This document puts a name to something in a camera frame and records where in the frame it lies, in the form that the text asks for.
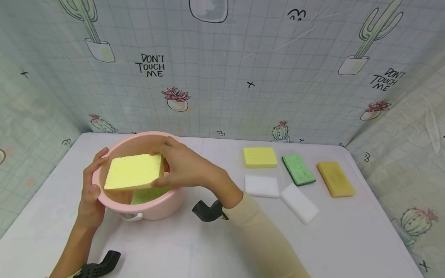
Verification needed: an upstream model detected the person's left hand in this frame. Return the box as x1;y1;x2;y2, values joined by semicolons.
76;147;110;233

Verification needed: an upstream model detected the small yellow sponge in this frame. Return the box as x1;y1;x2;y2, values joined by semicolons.
243;147;278;169

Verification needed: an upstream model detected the person's right hand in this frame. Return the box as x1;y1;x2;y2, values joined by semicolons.
150;136;224;190

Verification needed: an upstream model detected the person's left forearm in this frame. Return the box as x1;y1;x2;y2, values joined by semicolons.
49;224;105;278

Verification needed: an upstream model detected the large light yellow sponge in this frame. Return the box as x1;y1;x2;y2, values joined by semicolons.
104;153;165;191

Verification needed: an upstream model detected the green sponge with dark backing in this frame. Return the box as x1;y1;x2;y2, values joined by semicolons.
281;154;316;186

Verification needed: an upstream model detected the mustard yellow sponge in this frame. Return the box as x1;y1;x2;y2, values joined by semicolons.
316;161;357;198

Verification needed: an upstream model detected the person's right forearm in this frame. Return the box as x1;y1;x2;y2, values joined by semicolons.
212;169;312;278

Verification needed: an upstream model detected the white sponge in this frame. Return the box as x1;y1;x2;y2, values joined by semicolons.
280;184;320;225
244;175;280;199

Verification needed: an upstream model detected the pink plastic basin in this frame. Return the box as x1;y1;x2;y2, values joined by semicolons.
91;131;187;222

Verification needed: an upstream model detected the black wrist band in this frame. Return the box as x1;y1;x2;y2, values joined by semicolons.
192;199;229;222
71;250;122;278

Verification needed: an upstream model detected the light green sponge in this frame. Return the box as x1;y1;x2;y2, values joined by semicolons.
130;186;173;205

